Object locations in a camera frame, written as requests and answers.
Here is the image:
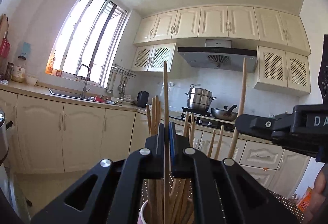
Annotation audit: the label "stack of white dishes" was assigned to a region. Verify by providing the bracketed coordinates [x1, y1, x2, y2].
[110, 94, 135, 106]

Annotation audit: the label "cream upper wall cabinet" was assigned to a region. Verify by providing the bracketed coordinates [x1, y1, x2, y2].
[133, 6, 311, 56]

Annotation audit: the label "black electric kettle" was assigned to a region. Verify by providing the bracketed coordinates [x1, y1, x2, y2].
[137, 91, 150, 108]

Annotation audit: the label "dark rice cooker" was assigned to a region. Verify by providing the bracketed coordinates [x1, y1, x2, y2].
[0, 109, 14, 164]

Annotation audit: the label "small dark jar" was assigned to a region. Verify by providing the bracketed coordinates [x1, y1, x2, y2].
[5, 62, 15, 81]

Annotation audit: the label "wall utensil rail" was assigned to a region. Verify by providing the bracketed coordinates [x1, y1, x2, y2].
[106, 63, 136, 95]

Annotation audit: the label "round polka-dot table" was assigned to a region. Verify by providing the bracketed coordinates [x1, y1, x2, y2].
[141, 179, 306, 224]

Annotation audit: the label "steel wok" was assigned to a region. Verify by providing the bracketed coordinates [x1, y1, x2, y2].
[211, 104, 238, 122]

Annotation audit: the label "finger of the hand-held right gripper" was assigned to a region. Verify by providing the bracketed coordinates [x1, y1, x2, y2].
[234, 112, 294, 138]

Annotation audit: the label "black range hood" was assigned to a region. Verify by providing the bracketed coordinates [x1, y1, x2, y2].
[177, 39, 258, 68]

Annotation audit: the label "wooden cutting board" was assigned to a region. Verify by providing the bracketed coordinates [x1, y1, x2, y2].
[0, 14, 10, 61]

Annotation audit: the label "large lattice door cabinet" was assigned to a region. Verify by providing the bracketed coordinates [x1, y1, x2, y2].
[254, 45, 311, 98]

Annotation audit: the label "large pale jar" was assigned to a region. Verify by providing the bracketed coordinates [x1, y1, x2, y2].
[11, 55, 27, 83]

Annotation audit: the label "orange bottle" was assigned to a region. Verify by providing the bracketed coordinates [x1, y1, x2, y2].
[46, 56, 56, 74]

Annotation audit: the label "pink cup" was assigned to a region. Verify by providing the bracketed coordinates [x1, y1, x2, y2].
[138, 198, 196, 224]

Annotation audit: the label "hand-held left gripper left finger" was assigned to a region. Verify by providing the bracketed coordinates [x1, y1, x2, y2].
[31, 123, 165, 224]

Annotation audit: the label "sliding window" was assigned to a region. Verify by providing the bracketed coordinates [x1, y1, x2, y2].
[52, 0, 128, 88]

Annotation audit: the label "bunch of wooden chopsticks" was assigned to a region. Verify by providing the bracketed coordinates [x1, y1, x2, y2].
[146, 95, 226, 224]

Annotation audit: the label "black gas stove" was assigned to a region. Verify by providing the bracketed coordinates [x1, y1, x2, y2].
[169, 107, 237, 130]

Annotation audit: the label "cream lower kitchen cabinets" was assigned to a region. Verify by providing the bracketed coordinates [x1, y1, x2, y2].
[0, 84, 312, 199]

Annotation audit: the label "steel sink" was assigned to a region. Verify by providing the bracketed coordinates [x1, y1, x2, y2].
[49, 88, 114, 102]

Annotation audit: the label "person's right hand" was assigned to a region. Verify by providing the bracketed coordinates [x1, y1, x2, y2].
[314, 162, 328, 223]

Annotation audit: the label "small lattice door cabinet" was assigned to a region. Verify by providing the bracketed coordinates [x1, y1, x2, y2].
[131, 43, 177, 73]

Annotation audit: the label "red utensil holder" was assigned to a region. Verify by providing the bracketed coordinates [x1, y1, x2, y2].
[0, 31, 12, 58]

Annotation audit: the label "single wooden chopstick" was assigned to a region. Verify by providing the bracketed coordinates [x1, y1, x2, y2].
[228, 57, 248, 161]
[163, 61, 171, 224]

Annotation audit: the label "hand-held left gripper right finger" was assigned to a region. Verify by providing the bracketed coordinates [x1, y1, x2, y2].
[168, 122, 305, 224]

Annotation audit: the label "orange box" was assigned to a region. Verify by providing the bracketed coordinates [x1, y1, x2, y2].
[297, 186, 314, 213]

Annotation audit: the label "steel steamer pot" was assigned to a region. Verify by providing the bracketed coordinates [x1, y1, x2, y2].
[184, 84, 217, 112]

